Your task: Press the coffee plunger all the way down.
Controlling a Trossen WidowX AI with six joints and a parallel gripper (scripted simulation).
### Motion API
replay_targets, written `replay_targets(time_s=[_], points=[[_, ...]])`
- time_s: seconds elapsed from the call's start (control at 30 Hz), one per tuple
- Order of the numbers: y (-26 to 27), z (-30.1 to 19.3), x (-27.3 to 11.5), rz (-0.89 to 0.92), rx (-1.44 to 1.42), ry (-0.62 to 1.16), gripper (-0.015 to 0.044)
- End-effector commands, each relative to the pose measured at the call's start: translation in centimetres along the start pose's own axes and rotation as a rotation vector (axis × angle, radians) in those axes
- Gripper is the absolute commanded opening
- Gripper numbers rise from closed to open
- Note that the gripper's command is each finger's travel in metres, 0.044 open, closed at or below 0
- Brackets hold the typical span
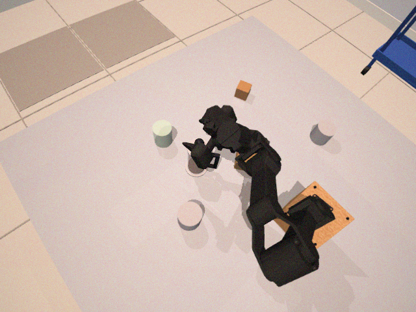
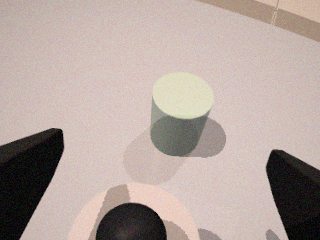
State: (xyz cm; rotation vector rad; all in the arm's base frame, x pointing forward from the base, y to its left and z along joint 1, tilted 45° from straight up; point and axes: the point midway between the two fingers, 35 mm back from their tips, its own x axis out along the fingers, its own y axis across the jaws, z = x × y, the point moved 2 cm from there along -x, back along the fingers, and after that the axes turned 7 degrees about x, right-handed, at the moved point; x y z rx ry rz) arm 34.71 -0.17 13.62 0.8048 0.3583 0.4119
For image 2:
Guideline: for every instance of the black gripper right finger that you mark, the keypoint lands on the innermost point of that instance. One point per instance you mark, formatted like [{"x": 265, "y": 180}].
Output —
[{"x": 296, "y": 191}]

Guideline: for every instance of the french press coffee maker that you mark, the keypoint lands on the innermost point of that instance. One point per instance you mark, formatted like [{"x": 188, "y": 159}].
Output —
[{"x": 134, "y": 211}]

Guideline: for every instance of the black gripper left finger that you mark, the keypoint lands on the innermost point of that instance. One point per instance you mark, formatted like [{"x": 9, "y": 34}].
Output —
[{"x": 27, "y": 167}]

